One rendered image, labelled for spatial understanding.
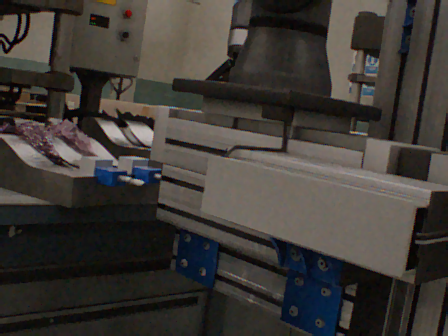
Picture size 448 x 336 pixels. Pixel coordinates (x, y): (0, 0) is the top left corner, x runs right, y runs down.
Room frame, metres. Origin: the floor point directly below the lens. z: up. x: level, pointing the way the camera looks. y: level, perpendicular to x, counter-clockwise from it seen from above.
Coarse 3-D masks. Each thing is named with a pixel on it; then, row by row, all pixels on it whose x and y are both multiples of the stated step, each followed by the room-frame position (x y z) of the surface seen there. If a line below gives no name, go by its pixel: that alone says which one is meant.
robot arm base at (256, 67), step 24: (264, 24) 0.81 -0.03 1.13; (288, 24) 0.80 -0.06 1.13; (312, 24) 0.80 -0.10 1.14; (264, 48) 0.80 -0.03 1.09; (288, 48) 0.80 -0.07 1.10; (312, 48) 0.80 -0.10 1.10; (240, 72) 0.81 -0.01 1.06; (264, 72) 0.78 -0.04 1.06; (288, 72) 0.79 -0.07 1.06; (312, 72) 0.79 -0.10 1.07
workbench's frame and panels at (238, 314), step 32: (0, 224) 0.92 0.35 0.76; (32, 224) 1.01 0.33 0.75; (64, 224) 1.06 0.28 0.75; (96, 224) 1.11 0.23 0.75; (128, 224) 1.16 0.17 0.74; (160, 224) 1.22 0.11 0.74; (0, 256) 0.97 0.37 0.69; (32, 256) 1.02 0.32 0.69; (64, 256) 1.06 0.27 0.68; (96, 256) 1.11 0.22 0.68; (128, 256) 1.17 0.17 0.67; (160, 256) 1.24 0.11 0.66; (0, 288) 0.99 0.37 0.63; (32, 288) 1.03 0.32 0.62; (64, 288) 1.08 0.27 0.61; (96, 288) 1.13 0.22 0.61; (128, 288) 1.19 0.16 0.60; (160, 288) 1.25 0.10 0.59; (192, 288) 1.31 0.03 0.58; (0, 320) 0.99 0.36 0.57; (32, 320) 1.05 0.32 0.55; (64, 320) 1.10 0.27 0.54; (96, 320) 1.15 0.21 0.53; (128, 320) 1.19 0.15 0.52; (160, 320) 1.25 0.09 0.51; (192, 320) 1.32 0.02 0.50; (224, 320) 1.40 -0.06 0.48; (256, 320) 1.48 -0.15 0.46
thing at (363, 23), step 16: (368, 16) 5.24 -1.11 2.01; (384, 16) 5.13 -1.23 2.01; (352, 32) 5.35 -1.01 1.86; (368, 32) 5.22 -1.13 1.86; (352, 48) 5.33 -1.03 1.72; (368, 48) 5.20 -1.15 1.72; (352, 80) 5.31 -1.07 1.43; (368, 80) 5.20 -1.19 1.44; (352, 96) 5.31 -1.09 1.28; (352, 128) 5.30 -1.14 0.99
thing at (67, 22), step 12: (60, 24) 1.84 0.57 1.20; (72, 24) 1.86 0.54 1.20; (60, 36) 1.84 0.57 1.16; (72, 36) 1.87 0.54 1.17; (60, 48) 1.84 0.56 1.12; (60, 60) 1.84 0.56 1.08; (48, 96) 1.85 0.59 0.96; (60, 96) 1.85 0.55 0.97; (48, 108) 1.85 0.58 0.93; (60, 108) 1.85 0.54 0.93; (48, 120) 1.85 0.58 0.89; (60, 120) 1.86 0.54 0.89
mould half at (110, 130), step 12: (84, 120) 1.50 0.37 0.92; (96, 120) 1.46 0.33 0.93; (108, 120) 1.49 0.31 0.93; (84, 132) 1.49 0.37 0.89; (96, 132) 1.45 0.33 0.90; (108, 132) 1.43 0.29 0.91; (120, 132) 1.45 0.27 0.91; (144, 132) 1.52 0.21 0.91; (108, 144) 1.40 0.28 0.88; (120, 144) 1.39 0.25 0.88; (120, 156) 1.36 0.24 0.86; (132, 156) 1.32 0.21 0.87; (144, 156) 1.29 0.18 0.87
